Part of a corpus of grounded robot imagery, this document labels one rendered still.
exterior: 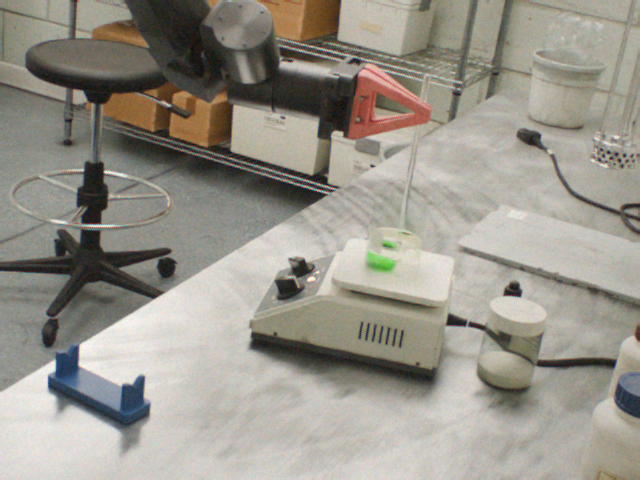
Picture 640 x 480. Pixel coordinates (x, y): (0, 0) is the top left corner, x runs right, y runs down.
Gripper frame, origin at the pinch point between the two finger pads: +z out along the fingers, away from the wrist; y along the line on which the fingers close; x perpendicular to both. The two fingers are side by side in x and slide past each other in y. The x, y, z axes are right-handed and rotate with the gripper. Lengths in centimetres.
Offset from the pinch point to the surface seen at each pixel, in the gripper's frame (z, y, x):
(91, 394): -22.1, -24.7, 24.9
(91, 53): -97, 129, 36
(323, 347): -5.3, -5.7, 24.9
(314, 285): -7.8, -2.7, 19.7
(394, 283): 0.6, -3.3, 17.1
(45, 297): -104, 124, 100
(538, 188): 12, 65, 26
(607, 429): 22.2, -23.3, 16.4
